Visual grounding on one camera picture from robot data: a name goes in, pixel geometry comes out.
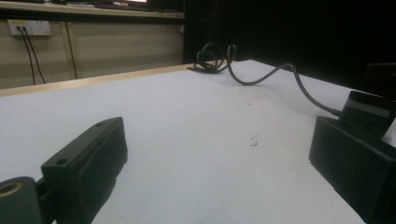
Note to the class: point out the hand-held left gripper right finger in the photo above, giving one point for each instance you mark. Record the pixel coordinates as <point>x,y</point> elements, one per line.
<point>351,165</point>

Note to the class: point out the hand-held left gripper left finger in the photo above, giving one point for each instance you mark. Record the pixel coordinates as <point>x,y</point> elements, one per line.
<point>84,168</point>

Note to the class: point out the black power strip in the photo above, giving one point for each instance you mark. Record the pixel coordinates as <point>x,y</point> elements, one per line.
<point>369,116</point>

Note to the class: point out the wooden desk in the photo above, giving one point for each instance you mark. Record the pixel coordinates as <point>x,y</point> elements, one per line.
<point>77,10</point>

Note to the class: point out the white wall socket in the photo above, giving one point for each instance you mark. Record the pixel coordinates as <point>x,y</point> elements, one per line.
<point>37,28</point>

